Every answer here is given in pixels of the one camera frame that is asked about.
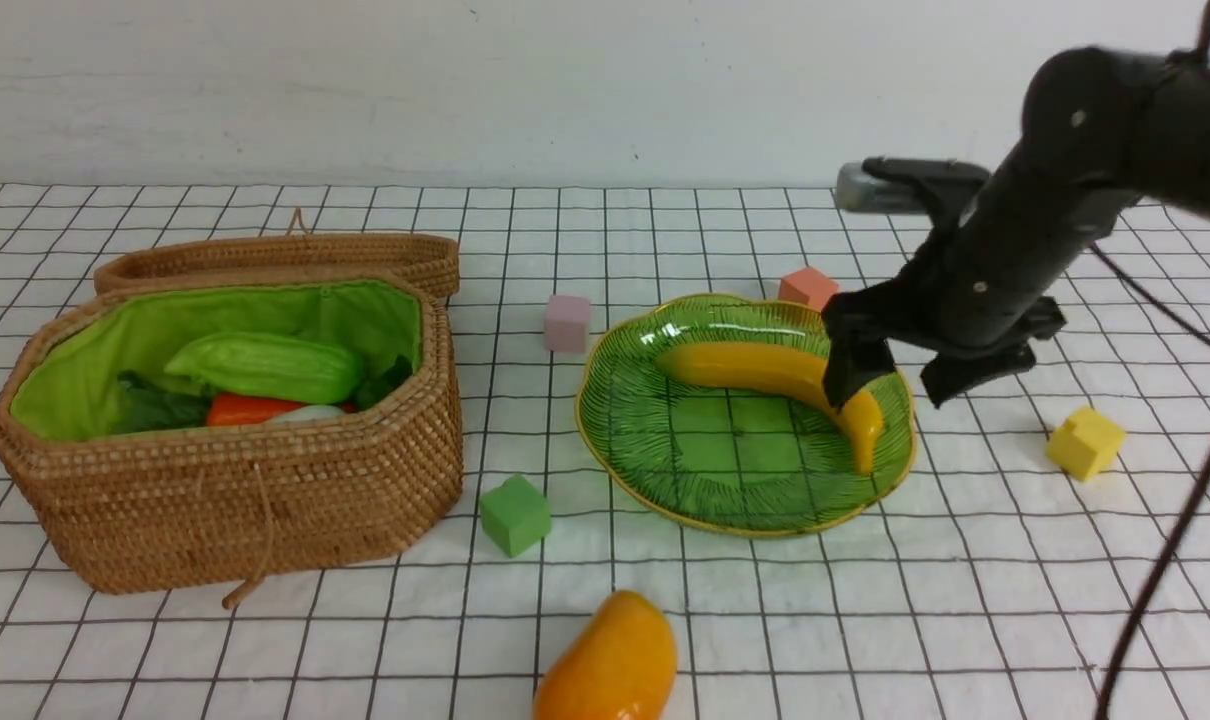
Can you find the black cable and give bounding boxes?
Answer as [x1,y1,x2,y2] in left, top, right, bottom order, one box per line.
[1090,0,1210,720]

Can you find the orange toy mango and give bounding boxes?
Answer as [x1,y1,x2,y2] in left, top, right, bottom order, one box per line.
[532,591,678,719]

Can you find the white toy radish green leaves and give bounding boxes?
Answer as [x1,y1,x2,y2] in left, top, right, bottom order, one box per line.
[113,356,414,434]

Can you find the yellow foam cube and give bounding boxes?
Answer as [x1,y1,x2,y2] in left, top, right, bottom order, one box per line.
[1045,405,1127,482]

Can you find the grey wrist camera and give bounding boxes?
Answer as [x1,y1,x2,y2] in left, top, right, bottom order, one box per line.
[834,156,990,220]

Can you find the woven wicker basket lid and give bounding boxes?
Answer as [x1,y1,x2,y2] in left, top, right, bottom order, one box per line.
[93,208,462,299]

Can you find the green toy cucumber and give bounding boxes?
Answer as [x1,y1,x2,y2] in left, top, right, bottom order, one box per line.
[163,332,365,405]

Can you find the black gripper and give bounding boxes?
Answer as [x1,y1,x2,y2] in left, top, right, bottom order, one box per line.
[823,140,1146,410]

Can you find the pink foam cube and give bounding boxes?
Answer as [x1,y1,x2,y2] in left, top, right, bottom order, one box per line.
[545,293,592,355]

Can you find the green foam cube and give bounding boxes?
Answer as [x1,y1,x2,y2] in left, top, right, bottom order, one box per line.
[480,474,553,559]

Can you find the orange toy carrot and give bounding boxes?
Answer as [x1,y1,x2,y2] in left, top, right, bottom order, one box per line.
[204,392,305,427]

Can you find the green glass leaf plate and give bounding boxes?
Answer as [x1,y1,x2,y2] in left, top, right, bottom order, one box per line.
[576,293,917,537]

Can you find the orange foam cube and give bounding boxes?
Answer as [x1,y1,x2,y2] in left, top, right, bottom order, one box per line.
[777,266,841,311]

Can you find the yellow toy banana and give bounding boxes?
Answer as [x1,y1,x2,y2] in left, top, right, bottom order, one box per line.
[655,341,885,476]

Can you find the woven wicker basket green lining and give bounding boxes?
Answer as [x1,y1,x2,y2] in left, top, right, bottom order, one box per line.
[0,277,463,610]

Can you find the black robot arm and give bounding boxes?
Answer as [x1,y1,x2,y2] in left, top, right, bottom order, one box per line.
[823,47,1210,407]

